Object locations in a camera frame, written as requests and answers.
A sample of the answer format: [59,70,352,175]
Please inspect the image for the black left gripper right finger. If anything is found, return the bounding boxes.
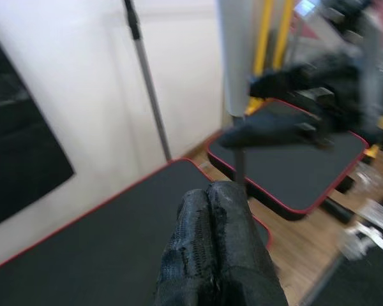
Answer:
[208,180,290,306]

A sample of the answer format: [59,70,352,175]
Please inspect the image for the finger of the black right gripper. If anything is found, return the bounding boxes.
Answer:
[248,62,315,99]
[219,113,323,149]

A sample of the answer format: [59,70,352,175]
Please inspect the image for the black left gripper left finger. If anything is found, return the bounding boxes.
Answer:
[152,187,222,306]

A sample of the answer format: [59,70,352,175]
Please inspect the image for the silver handled broom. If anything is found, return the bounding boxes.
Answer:
[216,0,248,187]

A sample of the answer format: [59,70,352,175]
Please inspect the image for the small black red-edged mat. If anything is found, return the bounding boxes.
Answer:
[206,97,370,221]

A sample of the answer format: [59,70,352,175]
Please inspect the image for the grey machine panel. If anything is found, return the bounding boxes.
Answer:
[287,11,344,64]

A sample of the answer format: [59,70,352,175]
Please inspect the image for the large black red-edged mat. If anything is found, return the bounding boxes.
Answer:
[0,157,272,306]

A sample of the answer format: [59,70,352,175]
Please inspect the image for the black foam roller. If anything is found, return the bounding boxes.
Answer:
[322,196,354,224]

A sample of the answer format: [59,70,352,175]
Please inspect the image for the yellow exercise machine frame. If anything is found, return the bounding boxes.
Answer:
[244,0,383,160]

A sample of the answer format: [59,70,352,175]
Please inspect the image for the silver metal rack frame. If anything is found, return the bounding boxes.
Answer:
[123,0,172,160]

